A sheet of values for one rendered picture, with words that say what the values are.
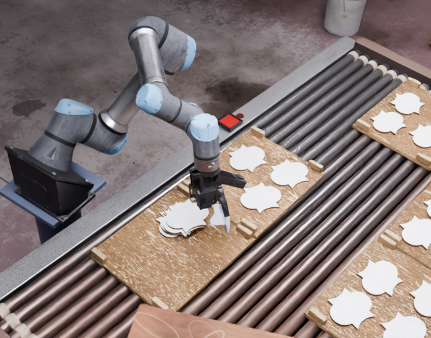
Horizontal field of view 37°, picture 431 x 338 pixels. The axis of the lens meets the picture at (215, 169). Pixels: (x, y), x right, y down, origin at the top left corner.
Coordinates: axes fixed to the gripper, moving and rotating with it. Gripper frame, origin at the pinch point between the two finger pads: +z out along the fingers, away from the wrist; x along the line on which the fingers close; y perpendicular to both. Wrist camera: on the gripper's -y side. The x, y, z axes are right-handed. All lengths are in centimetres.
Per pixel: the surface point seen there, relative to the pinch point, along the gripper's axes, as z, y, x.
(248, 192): 11.4, -21.9, -21.4
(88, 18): 44, -48, -308
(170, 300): 18.0, 20.5, 6.5
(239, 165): 8.6, -25.2, -34.2
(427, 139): 13, -99, -18
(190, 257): 15.5, 8.5, -5.1
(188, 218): 8.9, 3.7, -15.6
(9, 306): 15, 64, -13
